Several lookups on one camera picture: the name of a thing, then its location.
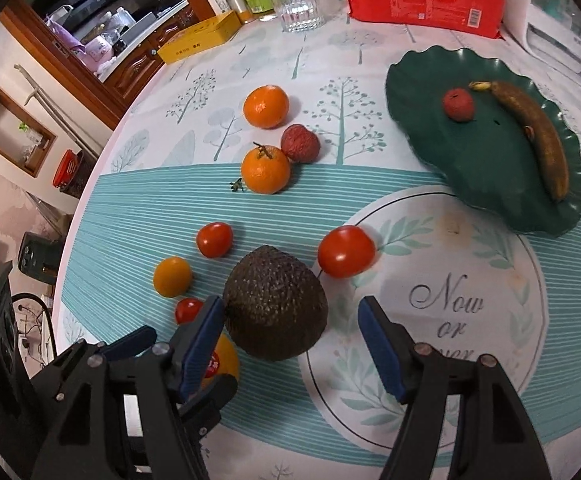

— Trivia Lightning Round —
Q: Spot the yellow orange with sticker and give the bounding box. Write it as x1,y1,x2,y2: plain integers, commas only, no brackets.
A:
202,333,240,388

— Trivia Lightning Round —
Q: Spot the small yellow kumquat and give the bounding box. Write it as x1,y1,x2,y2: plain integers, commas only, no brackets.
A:
153,257,193,298

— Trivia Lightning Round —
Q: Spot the dark avocado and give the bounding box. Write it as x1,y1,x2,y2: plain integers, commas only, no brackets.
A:
223,245,328,362

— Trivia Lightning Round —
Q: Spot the mandarin orange with stem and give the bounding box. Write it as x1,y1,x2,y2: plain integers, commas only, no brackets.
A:
240,143,291,194

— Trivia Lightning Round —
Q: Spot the large red cherry tomato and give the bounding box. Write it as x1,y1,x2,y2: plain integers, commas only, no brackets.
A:
317,226,376,278

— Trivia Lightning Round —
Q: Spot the red lychee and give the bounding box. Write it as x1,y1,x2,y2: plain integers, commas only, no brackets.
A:
442,88,476,122
281,124,321,164

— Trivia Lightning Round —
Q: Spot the brown overripe banana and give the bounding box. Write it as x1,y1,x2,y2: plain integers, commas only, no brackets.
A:
468,80,570,202

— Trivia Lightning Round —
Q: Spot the small dried leaf stem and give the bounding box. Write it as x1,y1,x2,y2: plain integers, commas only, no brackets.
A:
230,178,246,192

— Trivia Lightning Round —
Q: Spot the red round container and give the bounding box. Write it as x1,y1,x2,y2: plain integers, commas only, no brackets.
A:
52,150,80,190

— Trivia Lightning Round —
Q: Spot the patterned tablecloth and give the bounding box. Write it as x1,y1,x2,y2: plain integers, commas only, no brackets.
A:
57,13,581,479

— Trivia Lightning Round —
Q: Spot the dark green leaf plate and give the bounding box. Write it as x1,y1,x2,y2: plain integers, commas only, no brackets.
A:
385,46,581,236

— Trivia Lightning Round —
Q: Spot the yellow rectangular box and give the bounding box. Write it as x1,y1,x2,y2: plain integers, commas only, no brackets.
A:
157,11,242,64

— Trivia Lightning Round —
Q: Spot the small metal tin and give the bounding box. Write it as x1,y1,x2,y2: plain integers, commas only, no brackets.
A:
226,0,256,24

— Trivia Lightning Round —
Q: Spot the clear drinking glass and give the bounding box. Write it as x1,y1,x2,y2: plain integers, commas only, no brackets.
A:
271,0,325,32

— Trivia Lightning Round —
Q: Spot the white cup sterilizer cabinet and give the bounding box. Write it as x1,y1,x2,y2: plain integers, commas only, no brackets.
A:
503,0,581,86

